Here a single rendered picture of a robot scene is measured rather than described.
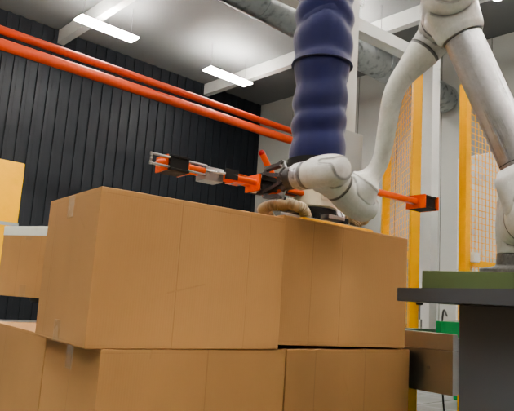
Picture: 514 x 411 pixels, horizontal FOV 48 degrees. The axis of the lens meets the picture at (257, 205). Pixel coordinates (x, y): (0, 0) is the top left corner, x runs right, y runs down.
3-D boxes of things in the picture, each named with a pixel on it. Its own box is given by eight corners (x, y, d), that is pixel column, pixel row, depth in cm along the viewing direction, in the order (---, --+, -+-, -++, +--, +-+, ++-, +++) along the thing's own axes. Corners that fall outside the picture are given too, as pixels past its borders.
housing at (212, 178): (212, 185, 196) (213, 172, 197) (223, 183, 190) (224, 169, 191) (194, 181, 192) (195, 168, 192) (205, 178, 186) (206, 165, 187)
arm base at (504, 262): (587, 280, 161) (587, 259, 161) (531, 274, 151) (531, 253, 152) (529, 277, 177) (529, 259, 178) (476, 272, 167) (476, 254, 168)
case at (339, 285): (327, 338, 243) (332, 243, 249) (405, 348, 211) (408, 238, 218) (206, 333, 208) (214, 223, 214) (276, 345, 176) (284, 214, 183)
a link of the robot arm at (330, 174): (291, 178, 178) (319, 202, 184) (327, 172, 166) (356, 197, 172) (304, 151, 182) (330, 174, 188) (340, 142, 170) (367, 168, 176)
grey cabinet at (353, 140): (355, 181, 372) (356, 136, 376) (361, 180, 367) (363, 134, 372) (333, 176, 360) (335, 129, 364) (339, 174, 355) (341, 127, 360)
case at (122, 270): (206, 337, 206) (215, 225, 213) (278, 349, 175) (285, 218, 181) (34, 334, 171) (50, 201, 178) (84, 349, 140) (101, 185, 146)
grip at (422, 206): (419, 212, 221) (420, 200, 221) (439, 210, 214) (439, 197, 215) (405, 209, 216) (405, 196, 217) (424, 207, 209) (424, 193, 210)
